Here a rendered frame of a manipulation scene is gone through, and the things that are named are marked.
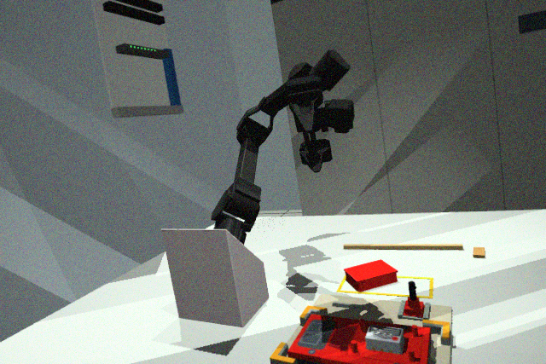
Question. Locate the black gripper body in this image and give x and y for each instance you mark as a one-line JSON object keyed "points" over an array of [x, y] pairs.
{"points": [[302, 84]]}

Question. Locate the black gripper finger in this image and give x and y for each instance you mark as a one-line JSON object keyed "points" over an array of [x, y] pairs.
{"points": [[303, 106], [314, 158]]}

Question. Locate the small brown block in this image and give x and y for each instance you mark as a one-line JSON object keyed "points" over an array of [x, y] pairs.
{"points": [[479, 252]]}

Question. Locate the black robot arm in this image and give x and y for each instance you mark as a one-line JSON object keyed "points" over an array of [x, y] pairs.
{"points": [[242, 198]]}

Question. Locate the long thin brown bar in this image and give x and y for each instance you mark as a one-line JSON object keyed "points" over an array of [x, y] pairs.
{"points": [[439, 247]]}

